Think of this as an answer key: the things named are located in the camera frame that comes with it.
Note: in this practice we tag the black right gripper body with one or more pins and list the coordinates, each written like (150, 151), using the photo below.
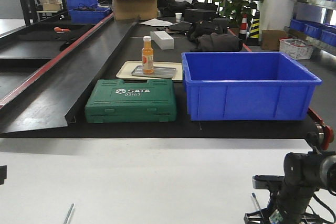
(271, 213)

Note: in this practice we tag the green-black screwdriver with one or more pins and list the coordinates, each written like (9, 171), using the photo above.
(69, 213)
(258, 206)

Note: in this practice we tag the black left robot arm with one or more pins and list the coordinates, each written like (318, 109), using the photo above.
(3, 174)

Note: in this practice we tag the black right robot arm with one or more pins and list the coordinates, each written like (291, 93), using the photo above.
(291, 193)

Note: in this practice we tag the metal tray under bottle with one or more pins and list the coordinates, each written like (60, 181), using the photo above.
(159, 72)

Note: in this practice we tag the beige plastic tray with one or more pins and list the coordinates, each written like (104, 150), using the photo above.
(126, 70)

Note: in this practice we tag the large blue plastic bin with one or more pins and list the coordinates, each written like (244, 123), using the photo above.
(246, 86)

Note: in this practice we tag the small floor cardboard box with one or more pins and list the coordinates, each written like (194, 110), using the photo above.
(270, 39)

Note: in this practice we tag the striped traffic cone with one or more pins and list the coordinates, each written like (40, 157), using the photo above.
(254, 28)

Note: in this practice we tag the dark grey folded cloth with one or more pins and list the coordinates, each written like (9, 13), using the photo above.
(218, 43)

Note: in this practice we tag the black bag on conveyor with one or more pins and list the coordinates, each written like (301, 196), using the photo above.
(204, 27)

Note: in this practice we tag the orange juice bottle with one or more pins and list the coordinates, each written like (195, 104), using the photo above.
(147, 56)

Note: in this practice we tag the green SATA tool case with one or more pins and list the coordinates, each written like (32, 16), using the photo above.
(118, 101)

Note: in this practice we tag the black case on conveyor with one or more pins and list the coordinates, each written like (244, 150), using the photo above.
(195, 15)

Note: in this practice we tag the white paper cup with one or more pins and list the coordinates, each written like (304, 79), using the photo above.
(178, 17)

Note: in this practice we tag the large cardboard box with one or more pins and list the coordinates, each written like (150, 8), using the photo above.
(132, 9)

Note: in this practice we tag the blue crate on conveyor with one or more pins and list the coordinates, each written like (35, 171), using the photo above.
(86, 11)

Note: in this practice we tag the orange tool on conveyor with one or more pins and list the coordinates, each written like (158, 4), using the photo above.
(61, 30)

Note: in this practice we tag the red conveyor end bracket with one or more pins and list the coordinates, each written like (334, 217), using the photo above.
(324, 133)

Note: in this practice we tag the white wire basket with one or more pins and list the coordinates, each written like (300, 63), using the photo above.
(297, 49)

